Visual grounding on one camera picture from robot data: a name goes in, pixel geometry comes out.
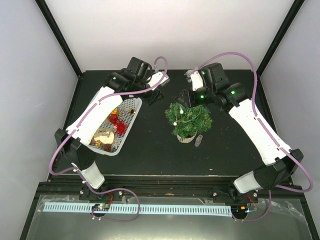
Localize white ball string lights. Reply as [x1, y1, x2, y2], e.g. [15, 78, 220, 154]
[173, 107, 200, 126]

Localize clear battery box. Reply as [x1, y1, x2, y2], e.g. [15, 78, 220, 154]
[194, 134, 203, 147]

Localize gold gift box ornament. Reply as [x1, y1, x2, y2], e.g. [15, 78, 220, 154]
[111, 108, 119, 115]

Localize red star ornament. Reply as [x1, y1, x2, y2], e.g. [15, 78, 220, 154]
[113, 120, 128, 136]

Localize red gift box ornament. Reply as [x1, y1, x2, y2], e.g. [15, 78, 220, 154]
[108, 114, 119, 124]

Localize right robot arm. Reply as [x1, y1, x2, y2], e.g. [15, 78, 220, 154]
[176, 62, 304, 202]

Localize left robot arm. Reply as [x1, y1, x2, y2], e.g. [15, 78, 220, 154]
[49, 56, 169, 200]

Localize small green christmas tree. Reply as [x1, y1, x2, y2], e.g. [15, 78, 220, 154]
[164, 102, 213, 138]

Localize white tree pot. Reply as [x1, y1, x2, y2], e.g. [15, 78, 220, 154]
[176, 133, 197, 144]

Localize silver bead sprig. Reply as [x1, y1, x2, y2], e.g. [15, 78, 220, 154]
[117, 106, 131, 116]

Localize silver star ornament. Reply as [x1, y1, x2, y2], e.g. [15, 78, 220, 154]
[112, 138, 122, 151]

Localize white perforated plastic basket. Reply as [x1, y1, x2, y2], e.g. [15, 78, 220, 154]
[88, 98, 142, 157]

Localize brown pine cone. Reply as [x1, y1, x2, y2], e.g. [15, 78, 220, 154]
[102, 143, 113, 153]

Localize small gold star ornament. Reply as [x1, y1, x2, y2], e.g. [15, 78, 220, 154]
[95, 140, 102, 148]

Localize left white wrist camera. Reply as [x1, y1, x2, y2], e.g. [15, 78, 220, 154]
[147, 71, 170, 90]

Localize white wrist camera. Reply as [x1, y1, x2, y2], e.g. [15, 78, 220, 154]
[147, 71, 170, 90]
[184, 70, 205, 91]

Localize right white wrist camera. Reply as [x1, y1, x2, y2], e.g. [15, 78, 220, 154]
[184, 70, 205, 91]

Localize white slotted cable duct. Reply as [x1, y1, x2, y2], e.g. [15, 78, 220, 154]
[42, 202, 232, 217]

